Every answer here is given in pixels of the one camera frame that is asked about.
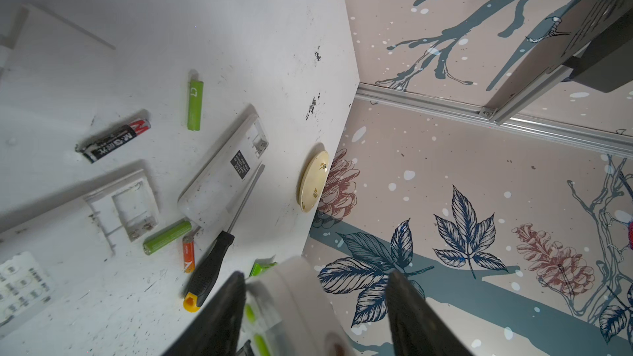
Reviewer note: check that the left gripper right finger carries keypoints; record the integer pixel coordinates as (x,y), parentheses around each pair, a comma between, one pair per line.
(415,327)

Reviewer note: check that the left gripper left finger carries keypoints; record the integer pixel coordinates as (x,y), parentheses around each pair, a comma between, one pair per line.
(217,328)

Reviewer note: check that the orange battery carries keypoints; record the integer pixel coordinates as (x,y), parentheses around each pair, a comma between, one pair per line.
(189,254)

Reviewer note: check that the white red remote control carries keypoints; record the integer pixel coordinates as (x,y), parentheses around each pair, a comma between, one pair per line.
(208,198)

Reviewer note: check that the green snack packet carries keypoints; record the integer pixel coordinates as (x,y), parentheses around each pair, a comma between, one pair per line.
(261,266)

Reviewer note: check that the black battery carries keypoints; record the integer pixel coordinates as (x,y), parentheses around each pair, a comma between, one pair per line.
(97,148)

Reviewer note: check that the green battery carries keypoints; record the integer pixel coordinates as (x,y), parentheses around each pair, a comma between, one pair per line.
(165,237)
(196,89)

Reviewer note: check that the black yellow screwdriver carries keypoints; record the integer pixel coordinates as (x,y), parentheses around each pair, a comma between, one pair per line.
(207,273)

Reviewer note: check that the cream ceramic plate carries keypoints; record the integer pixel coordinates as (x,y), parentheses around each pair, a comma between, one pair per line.
(313,181)

